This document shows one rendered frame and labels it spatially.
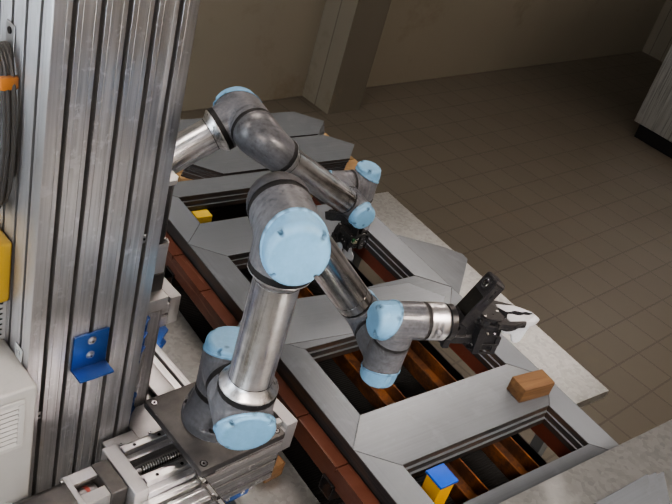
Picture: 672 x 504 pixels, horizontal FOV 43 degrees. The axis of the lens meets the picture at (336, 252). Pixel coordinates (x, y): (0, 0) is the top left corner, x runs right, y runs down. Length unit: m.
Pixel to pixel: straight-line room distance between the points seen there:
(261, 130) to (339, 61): 3.61
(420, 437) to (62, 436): 0.91
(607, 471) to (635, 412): 2.09
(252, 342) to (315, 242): 0.25
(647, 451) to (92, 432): 1.32
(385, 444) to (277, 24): 3.75
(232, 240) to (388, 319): 1.22
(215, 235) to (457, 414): 0.95
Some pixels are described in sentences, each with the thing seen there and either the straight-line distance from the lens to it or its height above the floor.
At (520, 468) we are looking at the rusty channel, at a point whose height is 0.68.
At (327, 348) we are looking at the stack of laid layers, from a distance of 2.46.
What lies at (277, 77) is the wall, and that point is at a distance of 5.76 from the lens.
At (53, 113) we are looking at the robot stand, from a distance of 1.39.
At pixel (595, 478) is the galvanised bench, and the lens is 2.15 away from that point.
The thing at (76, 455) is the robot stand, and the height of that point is 0.91.
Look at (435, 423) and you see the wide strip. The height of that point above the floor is 0.87.
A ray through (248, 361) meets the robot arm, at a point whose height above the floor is 1.36.
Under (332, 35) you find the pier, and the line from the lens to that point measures 5.72.
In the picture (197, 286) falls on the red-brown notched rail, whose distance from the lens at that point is 2.60.
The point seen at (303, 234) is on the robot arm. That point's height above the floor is 1.67.
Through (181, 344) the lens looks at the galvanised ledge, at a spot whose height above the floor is 0.68.
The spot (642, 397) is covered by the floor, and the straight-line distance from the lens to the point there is 4.37.
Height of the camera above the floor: 2.41
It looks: 33 degrees down
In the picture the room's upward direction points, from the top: 17 degrees clockwise
